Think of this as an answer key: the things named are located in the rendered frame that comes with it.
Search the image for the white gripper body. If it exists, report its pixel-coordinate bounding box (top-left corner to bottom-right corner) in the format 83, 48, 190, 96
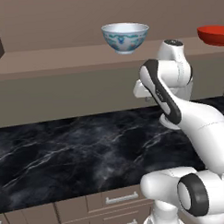
132, 79, 155, 101

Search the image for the white bowl with blue pattern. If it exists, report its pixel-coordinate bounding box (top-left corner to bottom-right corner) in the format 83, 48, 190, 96
100, 21, 152, 56

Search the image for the red bowl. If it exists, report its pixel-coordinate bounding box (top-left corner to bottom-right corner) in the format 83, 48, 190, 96
196, 24, 224, 48

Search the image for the brown drawer front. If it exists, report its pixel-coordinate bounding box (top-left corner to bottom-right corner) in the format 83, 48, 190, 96
100, 183, 155, 212
101, 207, 155, 224

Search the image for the brown open wall cabinet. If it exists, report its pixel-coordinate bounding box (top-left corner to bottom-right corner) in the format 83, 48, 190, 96
0, 0, 224, 129

